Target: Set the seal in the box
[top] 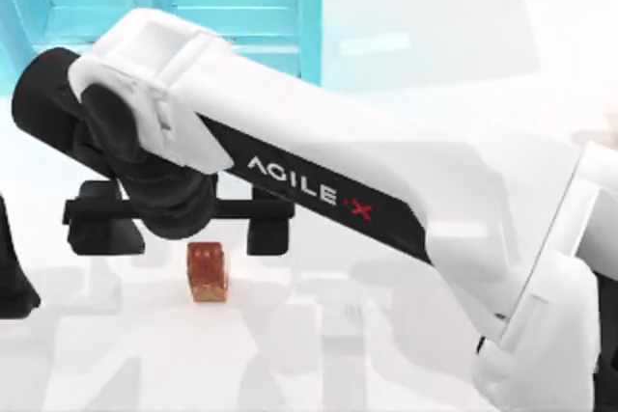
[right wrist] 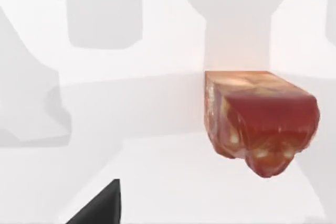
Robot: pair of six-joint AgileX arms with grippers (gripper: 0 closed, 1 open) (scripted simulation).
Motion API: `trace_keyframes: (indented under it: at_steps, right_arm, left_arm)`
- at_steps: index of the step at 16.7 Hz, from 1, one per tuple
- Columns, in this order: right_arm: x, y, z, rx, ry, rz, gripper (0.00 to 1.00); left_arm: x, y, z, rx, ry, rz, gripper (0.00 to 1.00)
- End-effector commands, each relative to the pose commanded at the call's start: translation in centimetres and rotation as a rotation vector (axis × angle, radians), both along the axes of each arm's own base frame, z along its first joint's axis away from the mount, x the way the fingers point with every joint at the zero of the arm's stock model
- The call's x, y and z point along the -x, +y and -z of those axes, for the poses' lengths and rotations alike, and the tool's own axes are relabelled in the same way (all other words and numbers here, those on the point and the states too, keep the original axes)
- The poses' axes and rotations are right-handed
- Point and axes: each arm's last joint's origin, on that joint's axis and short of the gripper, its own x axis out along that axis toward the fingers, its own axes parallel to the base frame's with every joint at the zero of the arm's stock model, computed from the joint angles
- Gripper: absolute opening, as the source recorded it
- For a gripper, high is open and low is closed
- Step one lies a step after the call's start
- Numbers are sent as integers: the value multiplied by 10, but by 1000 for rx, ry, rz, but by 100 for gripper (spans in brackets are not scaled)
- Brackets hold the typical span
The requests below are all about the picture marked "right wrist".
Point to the reddish brown bread loaf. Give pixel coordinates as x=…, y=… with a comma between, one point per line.
x=258, y=119

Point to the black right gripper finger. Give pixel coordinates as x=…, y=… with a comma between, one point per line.
x=105, y=203

